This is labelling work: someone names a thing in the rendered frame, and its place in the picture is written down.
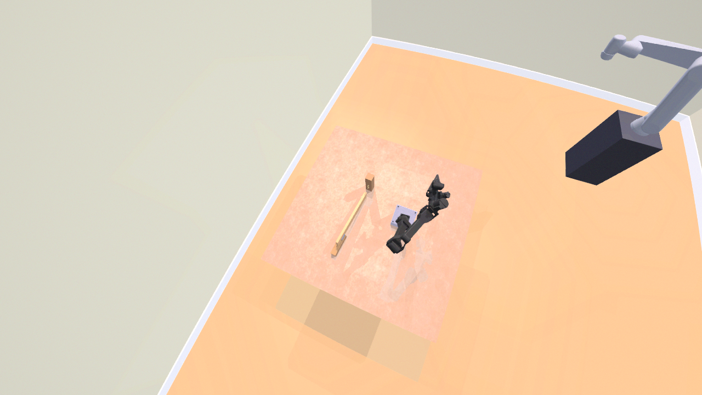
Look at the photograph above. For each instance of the dark brown wooden post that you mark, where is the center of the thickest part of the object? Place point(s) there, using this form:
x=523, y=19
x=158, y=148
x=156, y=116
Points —
x=370, y=183

